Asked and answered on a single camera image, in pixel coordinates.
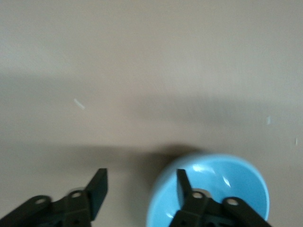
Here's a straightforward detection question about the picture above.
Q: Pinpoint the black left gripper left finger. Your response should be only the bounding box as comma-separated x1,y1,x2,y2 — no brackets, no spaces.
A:
0,168,109,227

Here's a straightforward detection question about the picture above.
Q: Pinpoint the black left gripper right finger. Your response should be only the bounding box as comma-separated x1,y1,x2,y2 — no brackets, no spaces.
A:
169,168,273,227

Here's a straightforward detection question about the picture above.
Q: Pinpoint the blue bowl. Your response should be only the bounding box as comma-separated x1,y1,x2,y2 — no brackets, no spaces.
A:
146,153,271,227

